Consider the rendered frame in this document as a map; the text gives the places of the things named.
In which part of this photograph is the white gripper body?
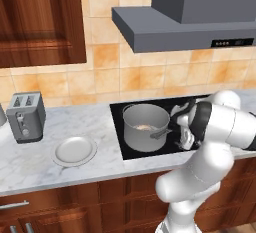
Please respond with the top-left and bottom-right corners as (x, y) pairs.
(179, 128), (198, 151)

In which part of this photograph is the grey metal pot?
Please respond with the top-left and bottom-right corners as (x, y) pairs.
(121, 103), (174, 154)

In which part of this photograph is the pale frozen meat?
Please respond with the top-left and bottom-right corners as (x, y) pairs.
(134, 123), (158, 132)

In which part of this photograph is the black hob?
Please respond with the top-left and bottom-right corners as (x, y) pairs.
(109, 94), (214, 162)

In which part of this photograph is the wooden oven cabinet front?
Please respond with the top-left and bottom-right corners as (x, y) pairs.
(97, 157), (256, 233)

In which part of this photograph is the grey range hood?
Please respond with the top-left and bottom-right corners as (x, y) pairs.
(111, 0), (256, 54)

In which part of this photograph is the white round plate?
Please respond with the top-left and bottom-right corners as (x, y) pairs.
(50, 135), (99, 169)

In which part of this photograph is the wooden drawer front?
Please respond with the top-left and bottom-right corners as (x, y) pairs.
(0, 182), (100, 219)

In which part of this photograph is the wooden base cupboard door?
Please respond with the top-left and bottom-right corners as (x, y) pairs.
(19, 206), (102, 233)
(0, 219), (22, 233)

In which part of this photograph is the grey toaster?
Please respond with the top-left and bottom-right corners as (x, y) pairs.
(5, 91), (47, 145)

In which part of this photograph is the grey rounded appliance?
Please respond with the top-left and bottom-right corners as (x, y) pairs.
(0, 104), (8, 128)

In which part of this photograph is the silver drawer handle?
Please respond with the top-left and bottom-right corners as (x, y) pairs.
(0, 200), (31, 211)

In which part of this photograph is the wooden wall cupboard door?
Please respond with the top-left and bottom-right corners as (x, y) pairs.
(0, 0), (88, 69)

